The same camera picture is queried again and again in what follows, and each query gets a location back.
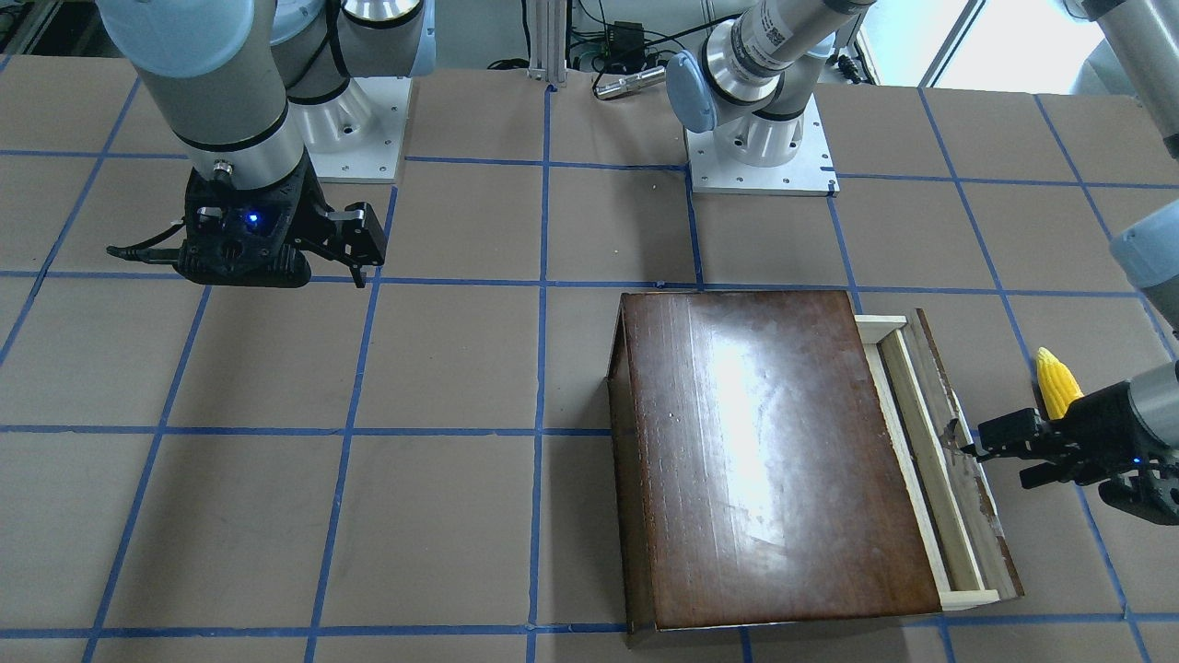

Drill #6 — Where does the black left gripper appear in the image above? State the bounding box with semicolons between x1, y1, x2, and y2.
960;380;1178;526

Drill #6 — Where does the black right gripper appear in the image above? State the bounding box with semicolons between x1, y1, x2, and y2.
174;155;388;288

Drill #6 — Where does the wooden drawer with handle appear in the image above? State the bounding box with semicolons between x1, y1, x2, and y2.
855;308;1026;611

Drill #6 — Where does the dark wooden drawer box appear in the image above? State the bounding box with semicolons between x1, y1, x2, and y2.
606;289;942;646

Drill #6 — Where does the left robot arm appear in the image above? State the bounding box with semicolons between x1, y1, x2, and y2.
665;1;1175;526

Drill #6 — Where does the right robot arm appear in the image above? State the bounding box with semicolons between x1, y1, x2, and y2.
98;1;437;288

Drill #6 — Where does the yellow corn cob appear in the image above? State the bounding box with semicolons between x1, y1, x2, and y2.
1035;347;1085;421

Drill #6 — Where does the silver metal cylinder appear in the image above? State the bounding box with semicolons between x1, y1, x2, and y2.
592;66;666;101

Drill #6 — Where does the black power adapter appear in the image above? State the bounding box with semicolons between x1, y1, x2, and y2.
605;21;646;59

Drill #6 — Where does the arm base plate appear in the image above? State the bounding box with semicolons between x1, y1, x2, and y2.
683;97;841;197
291;78;414;184

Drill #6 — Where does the aluminium frame post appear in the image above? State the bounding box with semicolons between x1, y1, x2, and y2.
525;1;569;88

